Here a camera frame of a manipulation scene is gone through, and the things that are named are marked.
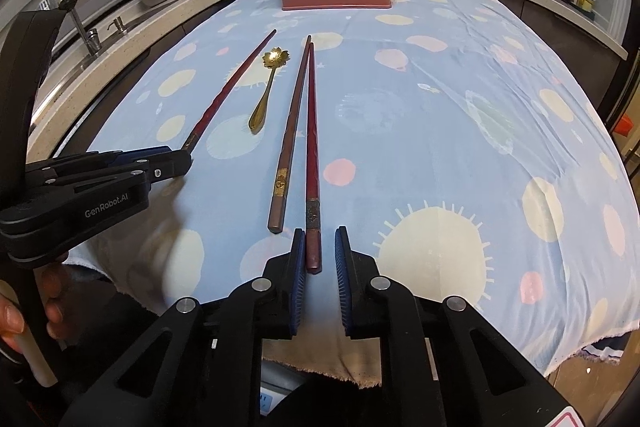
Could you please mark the gold flower-shaped spoon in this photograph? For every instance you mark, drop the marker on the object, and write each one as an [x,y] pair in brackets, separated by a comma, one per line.
[260,117]

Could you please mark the person's left hand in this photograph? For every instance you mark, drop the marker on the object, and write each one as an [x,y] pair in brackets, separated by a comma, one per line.
[55,307]

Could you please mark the purple-red chopstick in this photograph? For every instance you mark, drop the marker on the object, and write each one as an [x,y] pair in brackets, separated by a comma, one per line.
[225,92]

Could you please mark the dark red chopstick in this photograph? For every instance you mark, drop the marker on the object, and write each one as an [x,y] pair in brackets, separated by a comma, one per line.
[312,147]

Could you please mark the orange object behind glass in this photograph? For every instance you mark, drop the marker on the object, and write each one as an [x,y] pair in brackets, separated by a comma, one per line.
[626,124]

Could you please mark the blue spotted tablecloth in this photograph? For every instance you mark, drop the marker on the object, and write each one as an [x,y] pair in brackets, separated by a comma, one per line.
[425,132]

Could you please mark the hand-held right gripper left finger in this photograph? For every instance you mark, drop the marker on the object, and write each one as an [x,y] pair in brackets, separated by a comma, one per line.
[297,277]

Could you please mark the brown chopstick with gold band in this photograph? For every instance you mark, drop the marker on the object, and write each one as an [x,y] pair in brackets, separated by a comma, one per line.
[292,122]

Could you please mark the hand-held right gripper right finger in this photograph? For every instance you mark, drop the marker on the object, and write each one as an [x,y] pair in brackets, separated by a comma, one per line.
[342,277]

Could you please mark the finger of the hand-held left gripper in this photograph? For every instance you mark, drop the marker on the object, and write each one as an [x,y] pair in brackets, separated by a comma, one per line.
[145,151]
[165,167]

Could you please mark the glass sliding door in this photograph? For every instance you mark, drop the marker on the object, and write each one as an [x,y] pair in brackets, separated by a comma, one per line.
[627,97]

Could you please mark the stainless steel sink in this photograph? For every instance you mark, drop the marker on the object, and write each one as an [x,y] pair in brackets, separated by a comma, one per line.
[115,44]

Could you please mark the chrome soap dispenser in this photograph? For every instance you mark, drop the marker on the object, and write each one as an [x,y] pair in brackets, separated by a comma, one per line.
[118,29]

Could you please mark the chrome kitchen faucet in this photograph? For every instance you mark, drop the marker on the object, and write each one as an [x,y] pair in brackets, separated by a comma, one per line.
[80,22]

